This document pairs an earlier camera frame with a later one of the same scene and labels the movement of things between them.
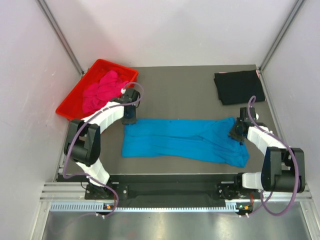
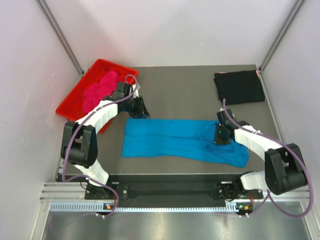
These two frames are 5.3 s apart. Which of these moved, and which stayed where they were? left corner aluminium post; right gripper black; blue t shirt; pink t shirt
Moved: right gripper black
Stayed: left corner aluminium post; blue t shirt; pink t shirt
